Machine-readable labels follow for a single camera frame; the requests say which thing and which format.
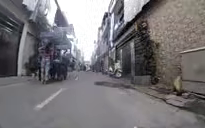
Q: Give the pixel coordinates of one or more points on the row of buildings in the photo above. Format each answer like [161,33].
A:
[101,50]

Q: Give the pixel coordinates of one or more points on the white scooter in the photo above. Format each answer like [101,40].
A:
[116,70]

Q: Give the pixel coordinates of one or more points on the grey asphalt road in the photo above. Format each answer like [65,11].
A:
[90,103]

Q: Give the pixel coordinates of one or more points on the group of people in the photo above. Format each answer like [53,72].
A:
[51,63]

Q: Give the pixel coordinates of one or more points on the brown stone faced building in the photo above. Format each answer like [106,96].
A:
[163,40]

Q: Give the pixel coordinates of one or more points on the grey pavement strip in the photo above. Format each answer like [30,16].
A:
[163,95]

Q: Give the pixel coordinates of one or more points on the grey building with dark shutter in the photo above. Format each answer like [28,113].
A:
[10,40]

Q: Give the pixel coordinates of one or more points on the climbing plant on wall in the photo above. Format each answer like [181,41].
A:
[144,53]

